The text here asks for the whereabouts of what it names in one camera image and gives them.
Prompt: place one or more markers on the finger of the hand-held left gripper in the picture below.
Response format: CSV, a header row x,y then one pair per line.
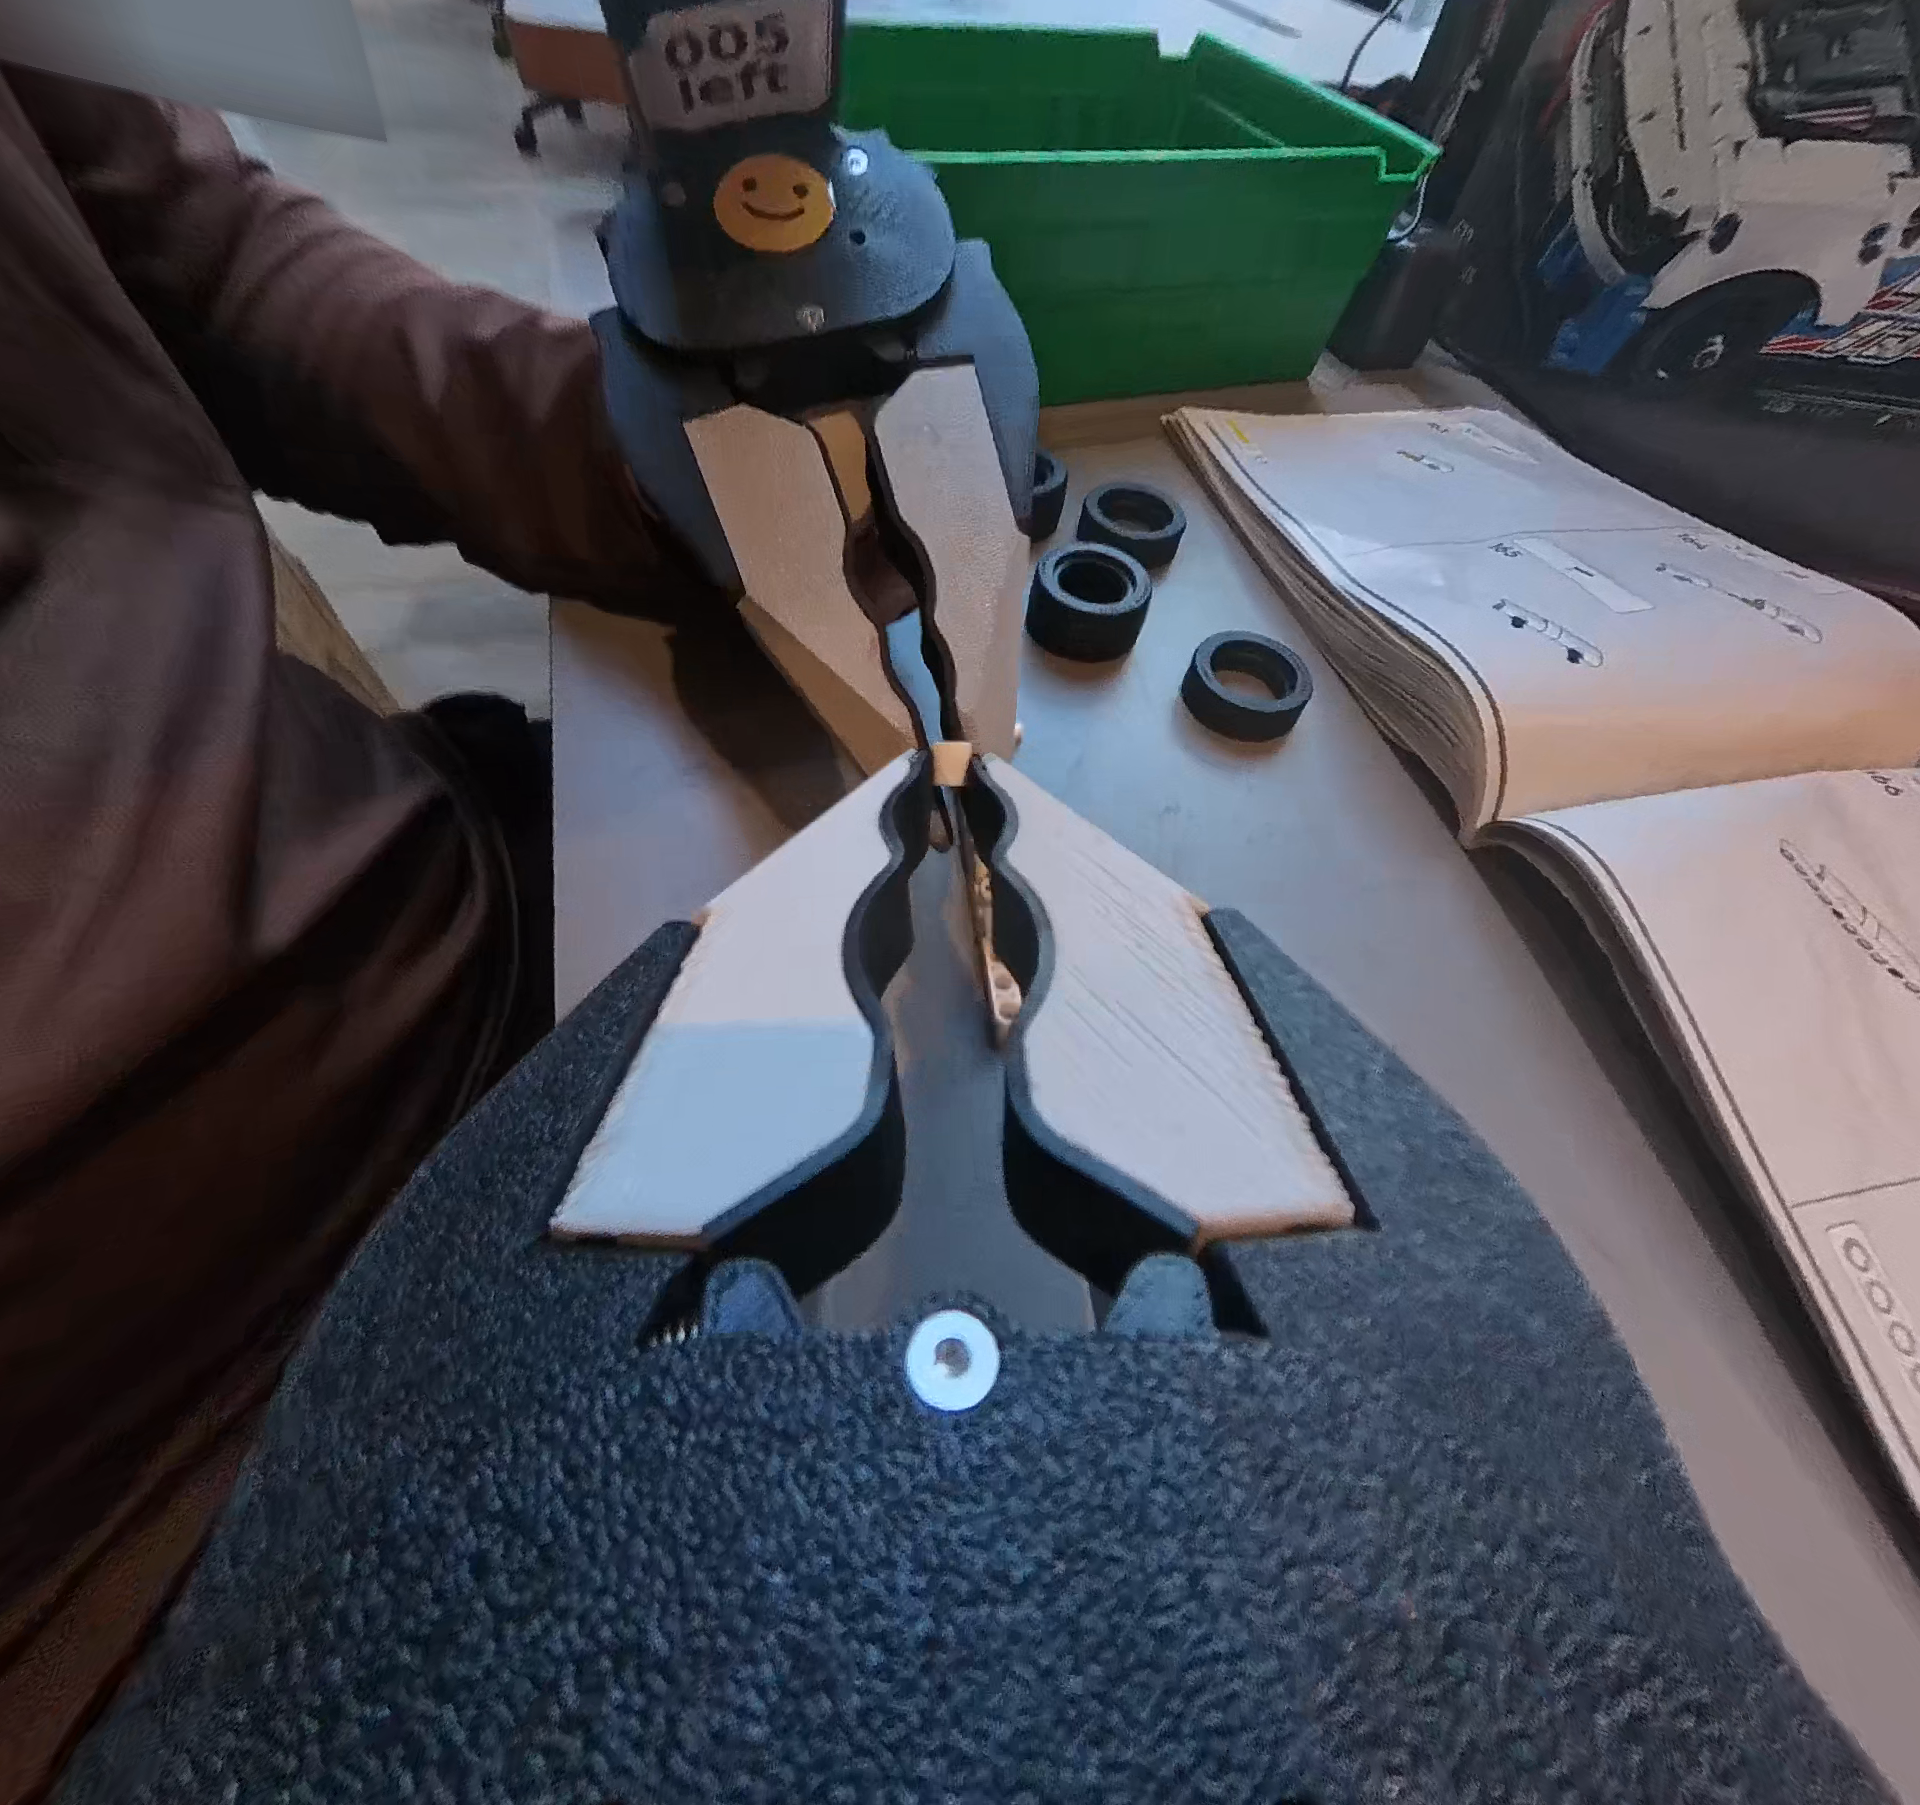
x,y
961,484
769,532

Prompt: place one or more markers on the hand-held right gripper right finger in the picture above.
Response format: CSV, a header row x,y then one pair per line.
x,y
1186,1070

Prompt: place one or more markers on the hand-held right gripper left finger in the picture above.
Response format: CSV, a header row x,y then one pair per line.
x,y
716,1088

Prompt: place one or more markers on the long white toy beam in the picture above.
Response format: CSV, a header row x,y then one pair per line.
x,y
1000,1004

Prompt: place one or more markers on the small white toy connector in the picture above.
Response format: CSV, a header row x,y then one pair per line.
x,y
945,765

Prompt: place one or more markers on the green plastic bin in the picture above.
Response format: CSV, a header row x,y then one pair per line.
x,y
1198,261

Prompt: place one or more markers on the grey desk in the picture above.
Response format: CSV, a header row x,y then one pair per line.
x,y
1281,864

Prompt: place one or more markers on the narrow black rubber tyre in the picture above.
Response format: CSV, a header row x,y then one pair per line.
x,y
1137,552

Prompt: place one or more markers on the black office chair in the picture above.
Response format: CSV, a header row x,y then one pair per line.
x,y
548,118

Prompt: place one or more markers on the wooden side panel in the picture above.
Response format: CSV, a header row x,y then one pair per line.
x,y
326,621

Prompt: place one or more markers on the black power adapter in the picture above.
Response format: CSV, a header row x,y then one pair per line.
x,y
1392,303

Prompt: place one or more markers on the person's brown shirt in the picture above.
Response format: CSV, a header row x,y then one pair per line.
x,y
193,931

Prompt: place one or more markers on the open white instruction booklet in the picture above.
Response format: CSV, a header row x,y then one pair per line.
x,y
1652,698

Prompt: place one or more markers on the toy car box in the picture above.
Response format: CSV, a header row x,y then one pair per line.
x,y
1719,180

